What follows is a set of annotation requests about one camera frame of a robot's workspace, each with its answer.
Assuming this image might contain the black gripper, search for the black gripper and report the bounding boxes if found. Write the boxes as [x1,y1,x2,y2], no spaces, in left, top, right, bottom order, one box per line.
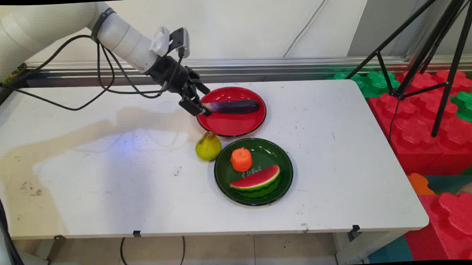
[144,54,213,120]

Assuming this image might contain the purple toy eggplant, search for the purple toy eggplant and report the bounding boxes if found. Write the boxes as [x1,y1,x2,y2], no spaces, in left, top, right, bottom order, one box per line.
[202,100,261,116]

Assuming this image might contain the red round plate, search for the red round plate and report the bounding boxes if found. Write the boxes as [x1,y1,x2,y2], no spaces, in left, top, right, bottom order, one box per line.
[195,85,268,139]

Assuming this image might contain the yellow-green toy pear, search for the yellow-green toy pear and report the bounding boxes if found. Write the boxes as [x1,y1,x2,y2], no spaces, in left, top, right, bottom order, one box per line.
[194,131,223,163]

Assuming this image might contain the orange toy fruit piece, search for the orange toy fruit piece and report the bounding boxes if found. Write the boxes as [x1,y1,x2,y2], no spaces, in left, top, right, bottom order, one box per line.
[230,147,253,173]

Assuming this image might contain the dark green round plate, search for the dark green round plate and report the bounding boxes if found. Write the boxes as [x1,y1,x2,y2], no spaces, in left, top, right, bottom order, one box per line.
[213,136,295,209]

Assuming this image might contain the toy watermelon slice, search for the toy watermelon slice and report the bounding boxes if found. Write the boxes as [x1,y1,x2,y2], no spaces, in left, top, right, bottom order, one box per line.
[229,164,282,200]

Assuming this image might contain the large red foam block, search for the large red foam block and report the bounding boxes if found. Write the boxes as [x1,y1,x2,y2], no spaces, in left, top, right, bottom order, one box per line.
[366,68,472,178]

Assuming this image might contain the orange foam piece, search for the orange foam piece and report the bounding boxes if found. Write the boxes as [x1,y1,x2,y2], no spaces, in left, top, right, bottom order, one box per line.
[407,172,436,197]

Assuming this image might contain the black tripod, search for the black tripod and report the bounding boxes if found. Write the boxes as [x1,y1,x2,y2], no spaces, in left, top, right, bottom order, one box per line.
[341,0,472,141]

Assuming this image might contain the small green foam block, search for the small green foam block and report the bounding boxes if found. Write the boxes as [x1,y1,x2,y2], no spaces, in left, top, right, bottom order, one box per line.
[450,91,472,126]

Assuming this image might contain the low red foam block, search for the low red foam block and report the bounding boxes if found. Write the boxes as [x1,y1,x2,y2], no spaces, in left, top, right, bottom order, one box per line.
[402,191,472,263]

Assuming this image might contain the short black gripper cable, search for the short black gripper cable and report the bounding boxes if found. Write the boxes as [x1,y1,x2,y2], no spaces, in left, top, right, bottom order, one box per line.
[97,40,185,101]

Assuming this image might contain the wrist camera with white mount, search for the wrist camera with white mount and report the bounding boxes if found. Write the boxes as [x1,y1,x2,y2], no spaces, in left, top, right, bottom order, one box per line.
[149,25,191,60]

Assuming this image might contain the aluminium rail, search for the aluminium rail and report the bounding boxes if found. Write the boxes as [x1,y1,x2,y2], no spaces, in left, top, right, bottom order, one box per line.
[25,47,472,89]

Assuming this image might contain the long black arm cable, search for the long black arm cable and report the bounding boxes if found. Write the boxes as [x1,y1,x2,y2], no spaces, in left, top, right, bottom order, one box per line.
[0,33,117,114]

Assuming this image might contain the black strap on arm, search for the black strap on arm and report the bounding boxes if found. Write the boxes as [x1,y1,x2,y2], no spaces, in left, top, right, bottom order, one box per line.
[89,7,118,43]

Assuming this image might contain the black cable under table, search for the black cable under table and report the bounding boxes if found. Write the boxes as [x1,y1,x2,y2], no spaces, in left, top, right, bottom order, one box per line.
[119,235,186,265]

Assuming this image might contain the grey table leg bracket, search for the grey table leg bracket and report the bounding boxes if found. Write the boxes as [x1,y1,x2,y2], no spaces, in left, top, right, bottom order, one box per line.
[333,229,406,265]

